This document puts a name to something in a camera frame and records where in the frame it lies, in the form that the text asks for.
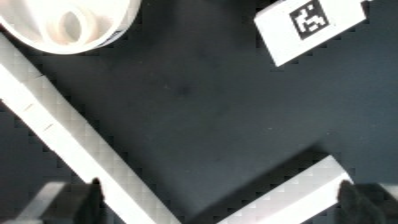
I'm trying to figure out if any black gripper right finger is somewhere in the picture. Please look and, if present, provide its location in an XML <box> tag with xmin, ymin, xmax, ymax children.
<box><xmin>335</xmin><ymin>181</ymin><xmax>398</xmax><ymax>224</ymax></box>

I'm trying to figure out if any white stool leg block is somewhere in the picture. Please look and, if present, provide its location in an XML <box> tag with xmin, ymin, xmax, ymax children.
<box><xmin>253</xmin><ymin>0</ymin><xmax>369</xmax><ymax>66</ymax></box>

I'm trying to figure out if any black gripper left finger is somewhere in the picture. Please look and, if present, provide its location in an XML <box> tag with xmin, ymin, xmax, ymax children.
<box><xmin>12</xmin><ymin>179</ymin><xmax>104</xmax><ymax>224</ymax></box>

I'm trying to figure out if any white front fence rail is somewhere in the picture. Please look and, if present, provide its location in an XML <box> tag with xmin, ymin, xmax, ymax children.
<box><xmin>0</xmin><ymin>34</ymin><xmax>180</xmax><ymax>224</ymax></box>

